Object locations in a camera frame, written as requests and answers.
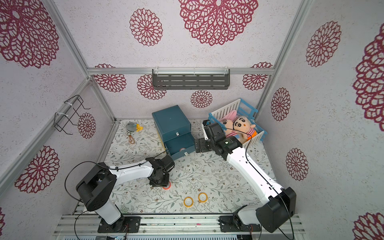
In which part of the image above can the grey wall shelf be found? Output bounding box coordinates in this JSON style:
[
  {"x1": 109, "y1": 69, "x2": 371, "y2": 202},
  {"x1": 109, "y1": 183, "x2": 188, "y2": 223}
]
[{"x1": 152, "y1": 69, "x2": 231, "y2": 90}]

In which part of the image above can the blue white toy crib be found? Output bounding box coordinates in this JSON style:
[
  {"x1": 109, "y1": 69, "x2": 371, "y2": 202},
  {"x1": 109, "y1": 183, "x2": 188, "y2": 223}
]
[{"x1": 209, "y1": 99, "x2": 267, "y2": 148}]

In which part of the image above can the grey plush duck toy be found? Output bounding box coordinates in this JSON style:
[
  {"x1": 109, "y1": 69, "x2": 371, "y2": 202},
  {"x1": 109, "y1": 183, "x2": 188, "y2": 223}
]
[{"x1": 125, "y1": 122, "x2": 144, "y2": 133}]

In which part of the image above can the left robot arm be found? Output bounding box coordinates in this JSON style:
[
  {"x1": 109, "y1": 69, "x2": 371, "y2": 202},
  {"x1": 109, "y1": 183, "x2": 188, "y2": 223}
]
[{"x1": 76, "y1": 155, "x2": 175, "y2": 234}]

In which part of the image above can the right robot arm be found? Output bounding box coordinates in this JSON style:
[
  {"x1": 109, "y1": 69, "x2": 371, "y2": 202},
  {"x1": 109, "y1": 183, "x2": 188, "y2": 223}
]
[{"x1": 195, "y1": 120, "x2": 297, "y2": 233}]

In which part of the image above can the pink plush doll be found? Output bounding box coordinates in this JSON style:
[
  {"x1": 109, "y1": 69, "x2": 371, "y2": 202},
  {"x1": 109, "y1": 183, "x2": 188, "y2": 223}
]
[{"x1": 220, "y1": 110, "x2": 241, "y2": 140}]

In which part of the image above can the yellow tape roll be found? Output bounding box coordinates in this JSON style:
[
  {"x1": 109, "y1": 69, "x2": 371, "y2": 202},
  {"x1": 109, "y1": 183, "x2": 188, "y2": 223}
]
[
  {"x1": 183, "y1": 197, "x2": 194, "y2": 208},
  {"x1": 198, "y1": 193, "x2": 208, "y2": 203}
]

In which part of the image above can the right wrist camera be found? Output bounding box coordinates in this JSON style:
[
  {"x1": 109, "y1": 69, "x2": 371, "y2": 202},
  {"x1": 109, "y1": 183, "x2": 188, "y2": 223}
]
[{"x1": 202, "y1": 120, "x2": 212, "y2": 141}]

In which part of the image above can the boy plush doll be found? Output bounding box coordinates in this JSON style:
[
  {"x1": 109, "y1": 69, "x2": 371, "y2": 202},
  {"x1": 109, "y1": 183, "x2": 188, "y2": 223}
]
[{"x1": 234, "y1": 116, "x2": 258, "y2": 144}]

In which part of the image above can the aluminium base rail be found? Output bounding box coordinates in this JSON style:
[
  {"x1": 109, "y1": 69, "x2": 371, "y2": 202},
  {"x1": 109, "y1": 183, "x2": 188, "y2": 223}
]
[{"x1": 53, "y1": 213, "x2": 306, "y2": 236}]

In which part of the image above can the black wire wall rack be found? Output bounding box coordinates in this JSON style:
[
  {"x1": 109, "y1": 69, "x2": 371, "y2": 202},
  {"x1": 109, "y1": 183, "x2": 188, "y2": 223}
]
[{"x1": 53, "y1": 95, "x2": 90, "y2": 136}]

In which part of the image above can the teal drawer cabinet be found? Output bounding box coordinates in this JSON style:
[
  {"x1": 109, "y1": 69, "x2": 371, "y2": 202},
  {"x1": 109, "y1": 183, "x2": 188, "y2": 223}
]
[{"x1": 152, "y1": 105, "x2": 195, "y2": 160}]

